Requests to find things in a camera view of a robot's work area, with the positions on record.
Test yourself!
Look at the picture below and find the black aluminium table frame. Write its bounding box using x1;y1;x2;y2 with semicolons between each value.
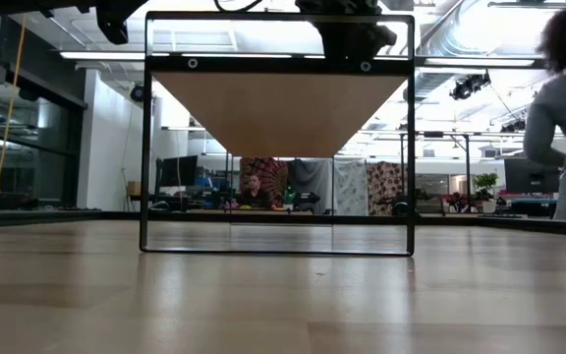
0;208;566;238

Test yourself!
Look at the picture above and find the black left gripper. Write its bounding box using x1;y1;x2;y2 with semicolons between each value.
93;0;149;46

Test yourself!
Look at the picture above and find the black computer monitor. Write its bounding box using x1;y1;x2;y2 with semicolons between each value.
503;157;561;195
158;154;199;188

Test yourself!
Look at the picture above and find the red mandala tapestry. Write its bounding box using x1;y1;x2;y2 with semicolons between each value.
239;156;290;211

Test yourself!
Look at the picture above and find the grey hanging cloth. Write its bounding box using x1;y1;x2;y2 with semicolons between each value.
287;157;336;215

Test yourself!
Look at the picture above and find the black ceiling spotlight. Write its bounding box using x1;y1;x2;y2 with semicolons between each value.
449;72;492;101
500;117;529;135

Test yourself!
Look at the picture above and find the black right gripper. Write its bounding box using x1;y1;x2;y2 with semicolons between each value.
294;0;398;63

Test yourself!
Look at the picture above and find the wooden shelf black frame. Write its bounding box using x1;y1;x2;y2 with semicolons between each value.
139;10;416;258

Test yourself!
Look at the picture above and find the white floral hanging cloth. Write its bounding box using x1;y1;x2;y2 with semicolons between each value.
332;159;369;216

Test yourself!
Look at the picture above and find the black metal rack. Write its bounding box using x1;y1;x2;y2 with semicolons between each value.
399;130;472;198

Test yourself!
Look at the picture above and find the green potted plant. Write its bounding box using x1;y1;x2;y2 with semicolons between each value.
473;171;500;215

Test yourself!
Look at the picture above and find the brown patterned hanging cloth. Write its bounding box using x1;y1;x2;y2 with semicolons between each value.
366;160;409;216

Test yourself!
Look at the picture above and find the long ceiling light strip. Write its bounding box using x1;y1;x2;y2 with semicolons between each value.
59;50;171;61

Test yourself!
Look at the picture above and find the person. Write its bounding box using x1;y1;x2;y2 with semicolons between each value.
237;172;275;210
523;8;566;222

